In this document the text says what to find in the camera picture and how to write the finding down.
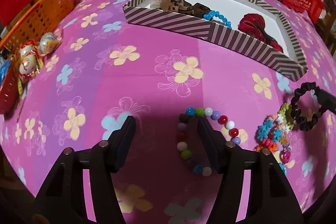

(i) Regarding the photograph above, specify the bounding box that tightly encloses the multicolour bead bracelet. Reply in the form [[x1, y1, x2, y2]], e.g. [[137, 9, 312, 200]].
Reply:
[[176, 107, 242, 177]]

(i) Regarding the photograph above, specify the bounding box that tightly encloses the colourful flower bead bracelet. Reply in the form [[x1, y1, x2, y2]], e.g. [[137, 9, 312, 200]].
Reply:
[[253, 103, 296, 175]]

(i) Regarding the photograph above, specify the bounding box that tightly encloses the pink floral bedspread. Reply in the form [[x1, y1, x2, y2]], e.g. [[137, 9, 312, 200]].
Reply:
[[0, 0, 336, 224]]

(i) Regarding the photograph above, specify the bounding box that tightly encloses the red satin bow hair tie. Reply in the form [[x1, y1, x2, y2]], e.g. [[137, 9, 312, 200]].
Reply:
[[237, 13, 284, 54]]

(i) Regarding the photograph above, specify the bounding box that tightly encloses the wrapped egg silver foil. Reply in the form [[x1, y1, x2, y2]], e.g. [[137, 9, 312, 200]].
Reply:
[[39, 32, 61, 56]]

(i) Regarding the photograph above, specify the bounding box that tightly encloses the leopard print bow scrunchie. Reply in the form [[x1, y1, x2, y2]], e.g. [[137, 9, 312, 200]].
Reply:
[[150, 0, 211, 19]]

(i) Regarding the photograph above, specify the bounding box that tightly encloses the orange plastic basket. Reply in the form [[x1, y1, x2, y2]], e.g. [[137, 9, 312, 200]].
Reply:
[[1, 0, 76, 52]]

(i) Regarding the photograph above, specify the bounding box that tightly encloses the wrapped egg upper red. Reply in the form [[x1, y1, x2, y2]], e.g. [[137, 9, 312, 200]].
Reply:
[[19, 40, 39, 57]]

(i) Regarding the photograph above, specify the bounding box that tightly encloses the blue bead bracelet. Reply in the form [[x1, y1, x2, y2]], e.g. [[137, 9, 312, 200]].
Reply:
[[203, 9, 233, 29]]

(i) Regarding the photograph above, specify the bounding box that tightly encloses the striped hexagonal tray box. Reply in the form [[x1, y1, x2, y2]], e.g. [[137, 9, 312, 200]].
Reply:
[[123, 0, 308, 81]]

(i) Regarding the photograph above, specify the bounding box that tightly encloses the wrapped egg red foil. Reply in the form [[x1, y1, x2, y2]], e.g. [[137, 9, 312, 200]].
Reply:
[[18, 52, 44, 79]]

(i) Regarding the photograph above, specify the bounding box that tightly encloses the black scrunchie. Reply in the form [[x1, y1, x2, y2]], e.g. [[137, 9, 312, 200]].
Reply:
[[290, 82, 327, 132]]

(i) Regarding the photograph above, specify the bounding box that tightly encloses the red shopping bag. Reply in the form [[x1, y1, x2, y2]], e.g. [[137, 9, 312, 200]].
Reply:
[[298, 0, 325, 24]]

